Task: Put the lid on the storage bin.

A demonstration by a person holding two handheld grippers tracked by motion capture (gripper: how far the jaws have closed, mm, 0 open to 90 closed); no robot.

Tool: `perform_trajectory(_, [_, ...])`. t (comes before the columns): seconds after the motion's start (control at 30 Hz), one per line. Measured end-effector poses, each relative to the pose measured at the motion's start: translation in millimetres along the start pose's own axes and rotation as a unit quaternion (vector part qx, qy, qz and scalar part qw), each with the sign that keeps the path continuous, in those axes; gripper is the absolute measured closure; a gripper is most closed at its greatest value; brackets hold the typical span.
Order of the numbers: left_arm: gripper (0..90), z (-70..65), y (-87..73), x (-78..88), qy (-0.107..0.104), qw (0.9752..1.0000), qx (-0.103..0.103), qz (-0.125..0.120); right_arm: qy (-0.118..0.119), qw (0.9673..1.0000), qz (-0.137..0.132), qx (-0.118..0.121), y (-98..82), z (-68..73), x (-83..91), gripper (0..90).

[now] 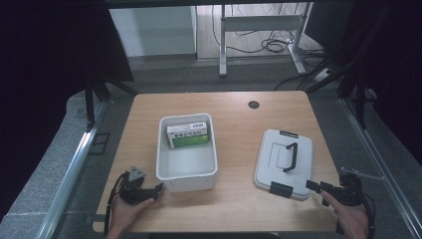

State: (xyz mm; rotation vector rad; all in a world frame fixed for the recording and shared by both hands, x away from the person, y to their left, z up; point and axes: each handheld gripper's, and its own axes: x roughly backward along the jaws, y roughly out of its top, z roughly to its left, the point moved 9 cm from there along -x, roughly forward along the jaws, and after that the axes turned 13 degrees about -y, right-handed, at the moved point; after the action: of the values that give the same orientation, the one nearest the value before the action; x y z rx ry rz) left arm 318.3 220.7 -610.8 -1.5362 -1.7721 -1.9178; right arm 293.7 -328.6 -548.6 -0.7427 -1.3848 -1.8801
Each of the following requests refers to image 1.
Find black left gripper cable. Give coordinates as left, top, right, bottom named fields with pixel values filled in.
left=103, top=170, right=129, bottom=236

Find white cabinet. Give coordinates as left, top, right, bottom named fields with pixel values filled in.
left=108, top=5, right=198, bottom=58

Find person's right hand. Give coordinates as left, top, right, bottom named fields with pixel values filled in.
left=319, top=190, right=370, bottom=239

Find green and white carton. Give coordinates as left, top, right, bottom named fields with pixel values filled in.
left=166, top=120, right=211, bottom=149

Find white metal desk frame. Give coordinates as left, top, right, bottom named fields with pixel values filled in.
left=218, top=2, right=315, bottom=78

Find aluminium rail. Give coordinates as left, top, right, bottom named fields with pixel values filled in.
left=35, top=99, right=108, bottom=239
left=339, top=98, right=422, bottom=239

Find person's left hand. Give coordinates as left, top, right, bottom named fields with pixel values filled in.
left=105, top=185, right=156, bottom=239

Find black floor cables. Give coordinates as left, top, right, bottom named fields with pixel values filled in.
left=211, top=3, right=327, bottom=92

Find black tripod stand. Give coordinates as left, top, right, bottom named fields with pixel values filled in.
left=297, top=19, right=379, bottom=130
left=84, top=71, right=138, bottom=131

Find white plastic storage box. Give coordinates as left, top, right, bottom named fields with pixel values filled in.
left=155, top=113, right=219, bottom=193

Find grey lid with black handle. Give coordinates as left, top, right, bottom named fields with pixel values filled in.
left=253, top=128, right=315, bottom=202

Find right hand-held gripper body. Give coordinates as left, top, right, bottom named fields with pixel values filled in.
left=329, top=172, right=365, bottom=207

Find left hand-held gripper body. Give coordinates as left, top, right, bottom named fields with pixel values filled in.
left=118, top=165, right=157, bottom=206

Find white power strip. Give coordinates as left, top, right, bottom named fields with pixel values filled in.
left=312, top=68, right=333, bottom=84

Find black curtain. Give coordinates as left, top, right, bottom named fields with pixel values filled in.
left=305, top=0, right=422, bottom=167
left=0, top=0, right=135, bottom=220

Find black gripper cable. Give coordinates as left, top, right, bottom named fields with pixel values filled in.
left=361, top=193, right=376, bottom=239
left=103, top=170, right=129, bottom=236

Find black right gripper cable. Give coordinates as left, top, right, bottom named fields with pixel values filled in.
left=361, top=193, right=376, bottom=239

